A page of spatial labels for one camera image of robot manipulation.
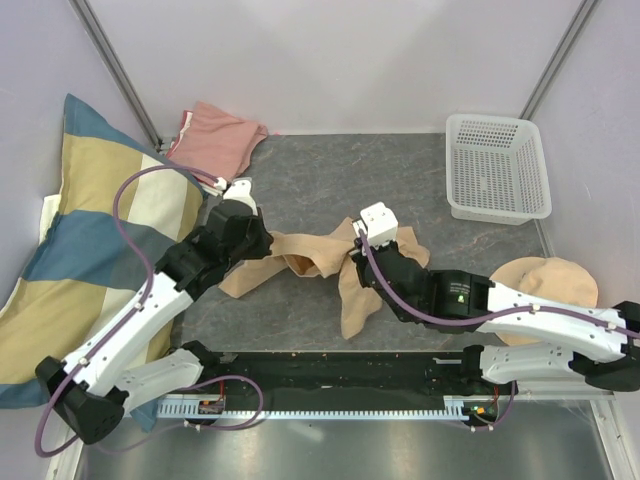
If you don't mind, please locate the beige t shirt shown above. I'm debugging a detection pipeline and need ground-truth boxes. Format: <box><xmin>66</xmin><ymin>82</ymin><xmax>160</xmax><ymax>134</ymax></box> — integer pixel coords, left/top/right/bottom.
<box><xmin>217</xmin><ymin>215</ymin><xmax>431</xmax><ymax>341</ymax></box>

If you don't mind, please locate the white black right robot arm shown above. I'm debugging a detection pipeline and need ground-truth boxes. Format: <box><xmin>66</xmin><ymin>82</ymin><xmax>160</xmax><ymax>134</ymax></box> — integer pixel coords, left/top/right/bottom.
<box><xmin>350</xmin><ymin>235</ymin><xmax>639</xmax><ymax>394</ymax></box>

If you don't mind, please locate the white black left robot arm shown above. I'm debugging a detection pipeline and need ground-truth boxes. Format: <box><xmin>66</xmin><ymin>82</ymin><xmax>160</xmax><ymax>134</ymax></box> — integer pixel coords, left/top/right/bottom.
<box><xmin>35</xmin><ymin>195</ymin><xmax>273</xmax><ymax>445</ymax></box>

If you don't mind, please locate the folded pink t shirt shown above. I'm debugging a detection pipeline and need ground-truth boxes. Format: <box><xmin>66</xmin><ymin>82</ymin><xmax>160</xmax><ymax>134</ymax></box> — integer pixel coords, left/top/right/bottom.
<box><xmin>166</xmin><ymin>102</ymin><xmax>268</xmax><ymax>181</ymax></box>

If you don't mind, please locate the blue yellow striped pillow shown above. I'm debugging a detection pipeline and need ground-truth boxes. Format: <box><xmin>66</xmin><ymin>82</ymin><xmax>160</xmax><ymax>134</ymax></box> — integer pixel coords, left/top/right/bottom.
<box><xmin>1</xmin><ymin>94</ymin><xmax>204</xmax><ymax>409</ymax></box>

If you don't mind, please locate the beige bucket hat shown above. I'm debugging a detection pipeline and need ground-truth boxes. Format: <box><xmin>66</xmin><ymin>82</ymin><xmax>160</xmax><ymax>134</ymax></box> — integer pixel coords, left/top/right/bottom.
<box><xmin>487</xmin><ymin>256</ymin><xmax>600</xmax><ymax>348</ymax></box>

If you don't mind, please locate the white plastic basket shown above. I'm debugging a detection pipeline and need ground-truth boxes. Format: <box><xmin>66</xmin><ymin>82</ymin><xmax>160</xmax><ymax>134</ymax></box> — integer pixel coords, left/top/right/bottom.
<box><xmin>445</xmin><ymin>114</ymin><xmax>552</xmax><ymax>226</ymax></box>

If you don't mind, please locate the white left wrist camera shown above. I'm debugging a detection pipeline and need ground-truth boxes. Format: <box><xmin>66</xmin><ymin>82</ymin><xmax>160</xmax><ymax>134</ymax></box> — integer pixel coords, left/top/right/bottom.
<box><xmin>222</xmin><ymin>177</ymin><xmax>257</xmax><ymax>214</ymax></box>

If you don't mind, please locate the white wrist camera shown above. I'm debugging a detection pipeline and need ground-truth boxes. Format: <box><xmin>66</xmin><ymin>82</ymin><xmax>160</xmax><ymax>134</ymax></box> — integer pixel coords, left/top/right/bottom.
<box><xmin>352</xmin><ymin>202</ymin><xmax>398</xmax><ymax>248</ymax></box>
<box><xmin>222</xmin><ymin>177</ymin><xmax>257</xmax><ymax>214</ymax></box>

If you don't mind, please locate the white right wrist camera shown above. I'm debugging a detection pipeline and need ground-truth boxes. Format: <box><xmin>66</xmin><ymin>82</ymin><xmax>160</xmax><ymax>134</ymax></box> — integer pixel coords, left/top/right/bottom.
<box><xmin>352</xmin><ymin>202</ymin><xmax>398</xmax><ymax>248</ymax></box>

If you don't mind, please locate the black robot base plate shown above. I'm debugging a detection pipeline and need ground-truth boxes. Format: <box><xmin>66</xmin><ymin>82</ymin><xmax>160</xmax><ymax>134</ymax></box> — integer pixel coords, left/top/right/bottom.
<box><xmin>183</xmin><ymin>341</ymin><xmax>518</xmax><ymax>414</ymax></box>

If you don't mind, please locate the grey slotted cable duct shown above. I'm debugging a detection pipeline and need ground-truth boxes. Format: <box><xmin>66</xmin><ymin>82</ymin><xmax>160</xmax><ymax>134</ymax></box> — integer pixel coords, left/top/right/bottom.
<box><xmin>155</xmin><ymin>394</ymin><xmax>497</xmax><ymax>421</ymax></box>

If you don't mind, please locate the aluminium rail right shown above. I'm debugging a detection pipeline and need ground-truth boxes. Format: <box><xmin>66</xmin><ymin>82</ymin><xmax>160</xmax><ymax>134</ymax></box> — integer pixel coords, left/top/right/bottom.
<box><xmin>515</xmin><ymin>390</ymin><xmax>615</xmax><ymax>402</ymax></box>

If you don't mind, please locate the left aluminium frame post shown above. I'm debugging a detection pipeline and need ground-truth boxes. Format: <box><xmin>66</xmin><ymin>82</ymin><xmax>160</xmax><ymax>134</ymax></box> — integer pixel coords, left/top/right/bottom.
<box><xmin>69</xmin><ymin>0</ymin><xmax>164</xmax><ymax>151</ymax></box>

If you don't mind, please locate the aluminium frame post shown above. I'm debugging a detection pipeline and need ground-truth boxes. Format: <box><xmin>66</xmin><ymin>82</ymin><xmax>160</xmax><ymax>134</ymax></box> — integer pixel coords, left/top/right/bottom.
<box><xmin>519</xmin><ymin>0</ymin><xmax>601</xmax><ymax>121</ymax></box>
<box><xmin>69</xmin><ymin>0</ymin><xmax>164</xmax><ymax>151</ymax></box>

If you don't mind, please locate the right aluminium frame post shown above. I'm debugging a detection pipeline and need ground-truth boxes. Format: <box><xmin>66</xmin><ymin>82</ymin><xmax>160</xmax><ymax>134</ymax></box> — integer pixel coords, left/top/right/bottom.
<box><xmin>519</xmin><ymin>0</ymin><xmax>601</xmax><ymax>121</ymax></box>

